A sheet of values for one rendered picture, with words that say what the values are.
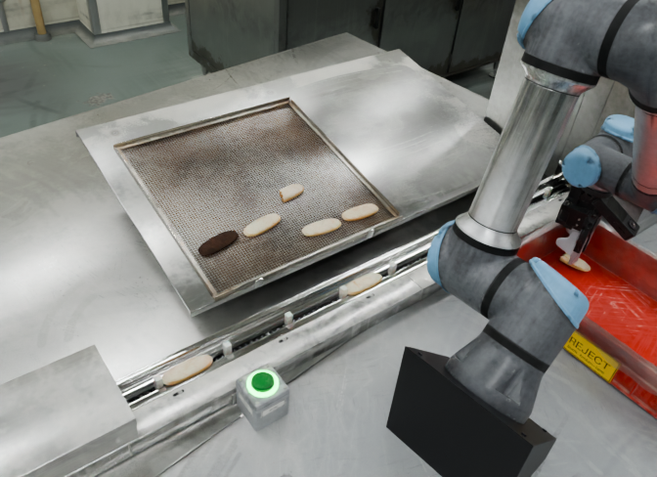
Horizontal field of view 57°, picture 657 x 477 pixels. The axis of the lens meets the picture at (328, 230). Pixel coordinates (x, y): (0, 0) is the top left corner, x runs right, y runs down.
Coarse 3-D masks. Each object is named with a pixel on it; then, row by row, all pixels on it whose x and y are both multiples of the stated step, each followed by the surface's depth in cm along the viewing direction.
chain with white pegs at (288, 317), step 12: (552, 192) 168; (396, 264) 136; (408, 264) 141; (384, 276) 138; (336, 300) 131; (288, 312) 123; (312, 312) 128; (288, 324) 123; (264, 336) 122; (228, 348) 115; (240, 348) 119; (216, 360) 116; (156, 384) 108
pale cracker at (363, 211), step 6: (366, 204) 146; (372, 204) 146; (348, 210) 144; (354, 210) 144; (360, 210) 144; (366, 210) 144; (372, 210) 145; (342, 216) 143; (348, 216) 142; (354, 216) 143; (360, 216) 143; (366, 216) 144
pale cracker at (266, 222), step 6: (264, 216) 138; (270, 216) 138; (276, 216) 138; (252, 222) 136; (258, 222) 136; (264, 222) 136; (270, 222) 137; (276, 222) 137; (246, 228) 134; (252, 228) 134; (258, 228) 135; (264, 228) 135; (270, 228) 136; (246, 234) 134; (252, 234) 134; (258, 234) 134
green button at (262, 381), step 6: (258, 372) 107; (264, 372) 107; (252, 378) 106; (258, 378) 106; (264, 378) 106; (270, 378) 106; (252, 384) 105; (258, 384) 105; (264, 384) 105; (270, 384) 105; (258, 390) 104; (264, 390) 104
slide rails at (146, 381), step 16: (544, 192) 166; (560, 192) 167; (528, 208) 160; (400, 256) 141; (368, 272) 136; (400, 272) 137; (336, 288) 132; (304, 304) 127; (336, 304) 128; (272, 320) 124; (304, 320) 124; (240, 336) 120; (272, 336) 120; (208, 352) 116; (240, 352) 117; (208, 368) 113; (128, 384) 109; (144, 384) 110; (176, 384) 110; (144, 400) 107
